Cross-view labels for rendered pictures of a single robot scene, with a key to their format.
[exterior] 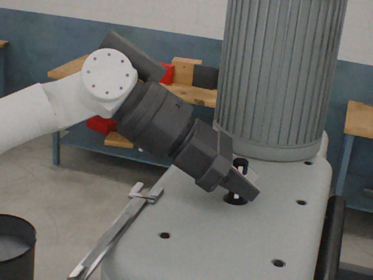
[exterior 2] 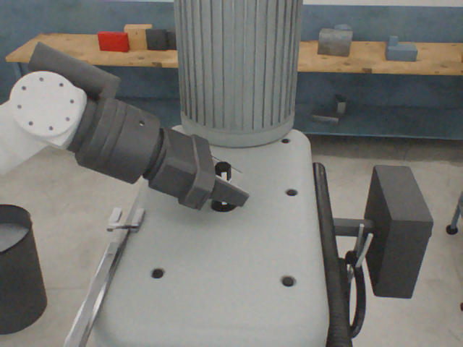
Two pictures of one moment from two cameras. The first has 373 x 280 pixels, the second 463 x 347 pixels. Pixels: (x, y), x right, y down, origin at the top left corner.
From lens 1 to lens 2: 0.22 m
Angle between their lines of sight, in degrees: 14
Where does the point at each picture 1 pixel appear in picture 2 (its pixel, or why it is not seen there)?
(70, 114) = (15, 152)
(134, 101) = (89, 129)
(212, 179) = (197, 197)
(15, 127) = not seen: outside the picture
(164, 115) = (129, 138)
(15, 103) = not seen: outside the picture
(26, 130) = not seen: outside the picture
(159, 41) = (108, 10)
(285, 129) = (258, 112)
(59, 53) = (13, 36)
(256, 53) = (215, 36)
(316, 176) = (297, 155)
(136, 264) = (132, 325)
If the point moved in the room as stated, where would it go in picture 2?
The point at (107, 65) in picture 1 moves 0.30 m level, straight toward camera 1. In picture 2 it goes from (43, 94) to (51, 327)
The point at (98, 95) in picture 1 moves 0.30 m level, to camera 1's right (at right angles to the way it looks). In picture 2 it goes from (40, 134) to (328, 110)
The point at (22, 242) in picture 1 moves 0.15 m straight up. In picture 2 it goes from (19, 226) to (13, 205)
